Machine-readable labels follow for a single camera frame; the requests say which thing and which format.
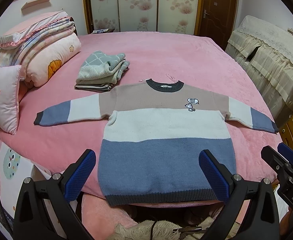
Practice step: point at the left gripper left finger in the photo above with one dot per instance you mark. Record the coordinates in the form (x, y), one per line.
(32, 219)

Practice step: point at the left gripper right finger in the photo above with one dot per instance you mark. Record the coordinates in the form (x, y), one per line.
(260, 221)

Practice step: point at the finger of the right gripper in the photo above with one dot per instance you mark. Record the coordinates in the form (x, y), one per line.
(276, 161)
(286, 152)

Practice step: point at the colour block knit sweater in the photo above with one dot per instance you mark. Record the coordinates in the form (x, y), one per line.
(154, 135)

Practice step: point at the cream ruffled covered furniture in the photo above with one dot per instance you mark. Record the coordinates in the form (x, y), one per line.
(265, 52)

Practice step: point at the cream fuzzy sweater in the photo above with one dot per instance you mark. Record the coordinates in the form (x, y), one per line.
(163, 230)

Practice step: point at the pink embroidered pillow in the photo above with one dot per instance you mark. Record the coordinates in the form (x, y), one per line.
(9, 98)

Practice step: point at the striped folded garment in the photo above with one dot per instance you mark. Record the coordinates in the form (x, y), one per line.
(104, 84)

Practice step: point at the pink cartoon folded quilt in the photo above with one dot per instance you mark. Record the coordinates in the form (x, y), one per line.
(48, 55)

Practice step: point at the dark brown wooden door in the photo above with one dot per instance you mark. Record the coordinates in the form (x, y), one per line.
(217, 19)

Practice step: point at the striped folded thin quilt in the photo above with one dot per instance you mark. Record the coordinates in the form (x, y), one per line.
(34, 37)

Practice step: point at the floral sliding wardrobe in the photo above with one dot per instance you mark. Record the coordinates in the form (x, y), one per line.
(168, 16)

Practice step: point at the small box on nightstand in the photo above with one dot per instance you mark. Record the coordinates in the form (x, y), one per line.
(102, 31)

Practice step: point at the pink wall shelf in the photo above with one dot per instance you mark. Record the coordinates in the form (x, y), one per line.
(33, 3)

